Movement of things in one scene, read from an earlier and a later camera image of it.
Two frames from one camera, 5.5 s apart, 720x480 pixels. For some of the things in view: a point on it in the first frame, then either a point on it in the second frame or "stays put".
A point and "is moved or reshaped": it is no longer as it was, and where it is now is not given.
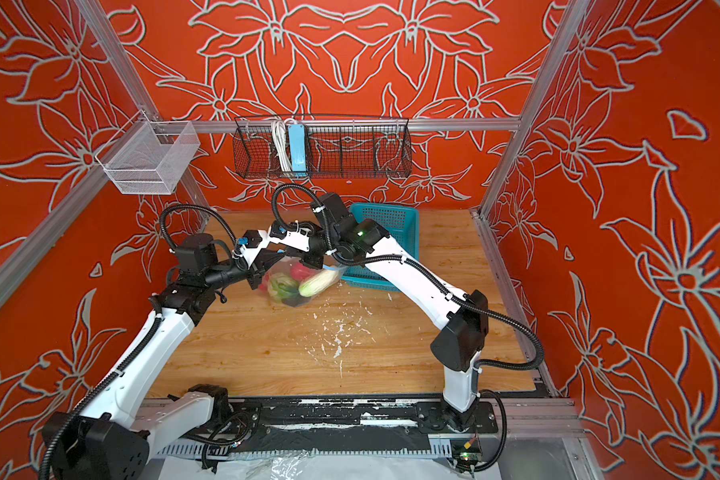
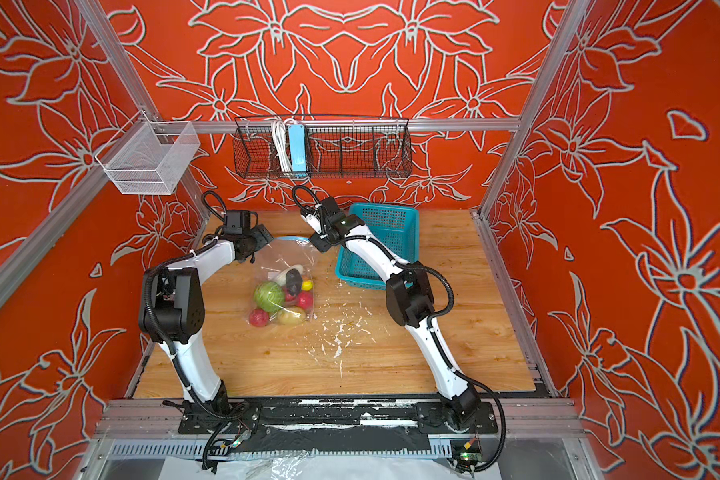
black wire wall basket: [337, 146] stays put
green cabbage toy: [283, 287] → [269, 296]
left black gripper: [258, 271] → [261, 236]
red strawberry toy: [300, 273] → [304, 299]
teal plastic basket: [401, 224] stays put
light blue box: [298, 149] stays put
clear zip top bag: [293, 283] is moved or reshaped
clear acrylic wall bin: [149, 157] stays put
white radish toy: [318, 282] → [281, 278]
